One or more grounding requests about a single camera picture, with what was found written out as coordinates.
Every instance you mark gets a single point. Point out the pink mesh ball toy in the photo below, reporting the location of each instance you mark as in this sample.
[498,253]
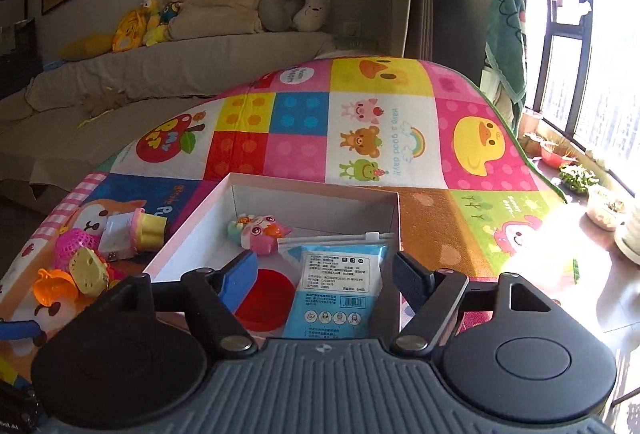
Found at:
[69,242]

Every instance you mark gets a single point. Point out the grey neck pillow bear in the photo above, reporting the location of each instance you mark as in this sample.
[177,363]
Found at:
[300,15]

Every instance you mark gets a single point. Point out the white ribbed flower pot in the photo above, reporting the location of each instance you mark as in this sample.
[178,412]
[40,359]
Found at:
[627,237]

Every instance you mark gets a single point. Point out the red plastic lid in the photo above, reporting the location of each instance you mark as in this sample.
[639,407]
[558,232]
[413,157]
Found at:
[267,305]

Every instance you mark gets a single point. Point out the blue wet wipes packet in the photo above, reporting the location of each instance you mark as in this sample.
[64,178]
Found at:
[340,278]

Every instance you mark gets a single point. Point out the orange pumpkin toy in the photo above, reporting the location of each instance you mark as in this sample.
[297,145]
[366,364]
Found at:
[53,286]

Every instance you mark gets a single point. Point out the beige sofa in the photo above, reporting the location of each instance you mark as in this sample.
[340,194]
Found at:
[68,121]

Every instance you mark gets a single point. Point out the pink pig toy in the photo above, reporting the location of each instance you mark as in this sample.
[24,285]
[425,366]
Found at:
[259,234]

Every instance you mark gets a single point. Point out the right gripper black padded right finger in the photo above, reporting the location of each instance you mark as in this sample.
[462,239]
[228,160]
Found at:
[439,300]

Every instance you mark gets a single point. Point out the pink cardboard box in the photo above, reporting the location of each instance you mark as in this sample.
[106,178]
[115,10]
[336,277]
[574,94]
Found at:
[310,209]

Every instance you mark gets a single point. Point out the yellow pink cupcake toy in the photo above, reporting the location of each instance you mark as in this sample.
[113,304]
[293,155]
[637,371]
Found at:
[147,231]

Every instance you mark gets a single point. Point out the yellow banana plush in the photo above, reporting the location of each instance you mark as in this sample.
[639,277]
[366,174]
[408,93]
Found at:
[87,48]

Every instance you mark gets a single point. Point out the yellow tiger plush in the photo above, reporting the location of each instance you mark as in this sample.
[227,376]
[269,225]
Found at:
[130,31]

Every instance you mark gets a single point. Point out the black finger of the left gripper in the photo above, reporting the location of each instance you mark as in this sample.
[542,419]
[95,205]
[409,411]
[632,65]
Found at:
[11,331]

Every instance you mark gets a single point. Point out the green towel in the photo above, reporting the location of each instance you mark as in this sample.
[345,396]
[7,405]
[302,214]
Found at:
[505,52]

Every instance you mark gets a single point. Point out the red bowl on sill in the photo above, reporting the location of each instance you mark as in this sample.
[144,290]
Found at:
[553,159]

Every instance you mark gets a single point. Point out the beige pillow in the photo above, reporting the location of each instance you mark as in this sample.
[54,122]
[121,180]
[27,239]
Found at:
[210,18]

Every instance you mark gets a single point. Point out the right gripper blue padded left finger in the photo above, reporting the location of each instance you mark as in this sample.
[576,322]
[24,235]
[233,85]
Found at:
[208,299]

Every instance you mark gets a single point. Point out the colourful cartoon play mat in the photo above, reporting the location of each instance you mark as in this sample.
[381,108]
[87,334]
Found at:
[469,198]

